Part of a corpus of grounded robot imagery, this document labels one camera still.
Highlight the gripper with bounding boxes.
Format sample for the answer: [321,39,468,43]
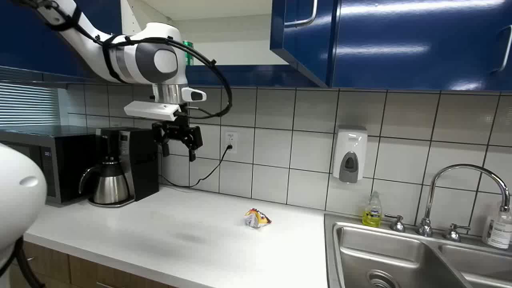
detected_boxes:
[152,119,203,163]

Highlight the green soda can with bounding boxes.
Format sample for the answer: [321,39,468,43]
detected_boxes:
[183,40,195,66]

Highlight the blue cabinet door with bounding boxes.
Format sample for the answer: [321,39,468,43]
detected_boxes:
[0,0,123,79]
[270,0,341,88]
[331,0,512,92]

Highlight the black coffee maker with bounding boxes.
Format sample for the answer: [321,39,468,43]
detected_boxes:
[95,127,160,202]

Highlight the steel coffee carafe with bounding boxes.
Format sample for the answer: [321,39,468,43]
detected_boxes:
[78,156,135,208]

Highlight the crumpled yellow snack packet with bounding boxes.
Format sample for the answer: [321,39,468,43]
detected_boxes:
[244,208,272,229]

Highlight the black microwave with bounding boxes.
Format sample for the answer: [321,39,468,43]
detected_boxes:
[0,125,97,207]

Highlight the wooden drawer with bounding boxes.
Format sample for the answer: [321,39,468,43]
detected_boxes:
[68,255,177,288]
[9,240,71,284]

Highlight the window blind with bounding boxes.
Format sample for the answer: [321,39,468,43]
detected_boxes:
[0,82,61,127]

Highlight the yellow dish soap bottle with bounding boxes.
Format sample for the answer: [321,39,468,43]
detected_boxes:
[362,191,383,228]

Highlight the steel sink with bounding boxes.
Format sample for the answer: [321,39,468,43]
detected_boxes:
[324,213,512,288]

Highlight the chrome tap lever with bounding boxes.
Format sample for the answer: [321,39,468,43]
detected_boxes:
[443,223,471,243]
[384,214,406,233]

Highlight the chrome tap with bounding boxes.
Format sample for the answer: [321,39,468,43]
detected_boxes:
[415,164,511,238]

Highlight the clear hand soap bottle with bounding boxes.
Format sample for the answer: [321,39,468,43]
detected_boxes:
[482,206,512,251]

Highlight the black cable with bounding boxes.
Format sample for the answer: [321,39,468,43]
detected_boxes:
[160,144,234,189]

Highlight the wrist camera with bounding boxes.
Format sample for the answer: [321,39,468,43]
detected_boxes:
[124,100,181,122]

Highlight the white wall socket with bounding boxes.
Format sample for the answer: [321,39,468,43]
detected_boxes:
[224,131,238,154]

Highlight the white wall soap dispenser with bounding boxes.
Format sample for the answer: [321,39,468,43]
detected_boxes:
[332,125,368,184]

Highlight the silver cabinet door handle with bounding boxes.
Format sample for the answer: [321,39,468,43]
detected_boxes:
[490,26,512,74]
[284,0,319,28]

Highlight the blue wall cabinet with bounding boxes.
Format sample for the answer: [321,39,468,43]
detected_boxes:
[0,0,512,92]

